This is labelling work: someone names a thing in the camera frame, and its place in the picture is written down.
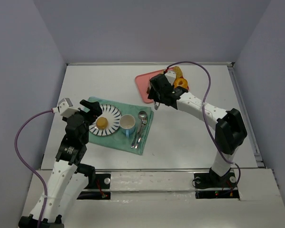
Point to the seeded bread roll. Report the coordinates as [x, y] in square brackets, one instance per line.
[178, 72]

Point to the metal fork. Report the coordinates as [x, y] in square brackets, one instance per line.
[140, 135]

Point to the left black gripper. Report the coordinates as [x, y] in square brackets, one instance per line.
[90, 110]

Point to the round muffin front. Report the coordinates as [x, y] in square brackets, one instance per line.
[102, 123]

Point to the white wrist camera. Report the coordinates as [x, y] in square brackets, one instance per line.
[66, 108]
[171, 76]

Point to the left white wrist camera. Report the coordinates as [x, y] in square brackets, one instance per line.
[66, 108]

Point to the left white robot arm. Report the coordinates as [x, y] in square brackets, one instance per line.
[69, 176]

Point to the blue striped white plate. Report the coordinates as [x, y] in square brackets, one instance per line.
[113, 115]

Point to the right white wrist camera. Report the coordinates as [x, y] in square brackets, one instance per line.
[171, 76]

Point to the metal spoon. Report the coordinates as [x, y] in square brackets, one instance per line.
[141, 115]

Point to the orange donut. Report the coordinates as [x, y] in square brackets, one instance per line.
[181, 82]

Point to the metal knife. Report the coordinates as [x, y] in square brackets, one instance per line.
[138, 135]

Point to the green cloth placemat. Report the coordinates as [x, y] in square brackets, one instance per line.
[114, 138]

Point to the light blue mug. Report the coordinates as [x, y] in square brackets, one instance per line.
[127, 124]

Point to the pink tray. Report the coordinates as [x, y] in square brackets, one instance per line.
[142, 83]

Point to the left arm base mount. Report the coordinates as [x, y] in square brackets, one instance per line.
[98, 189]

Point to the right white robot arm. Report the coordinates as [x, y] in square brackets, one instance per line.
[226, 128]

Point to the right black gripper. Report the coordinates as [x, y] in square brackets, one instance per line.
[155, 89]

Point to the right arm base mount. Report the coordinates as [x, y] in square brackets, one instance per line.
[206, 188]

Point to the metal tongs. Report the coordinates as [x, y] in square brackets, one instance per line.
[156, 105]

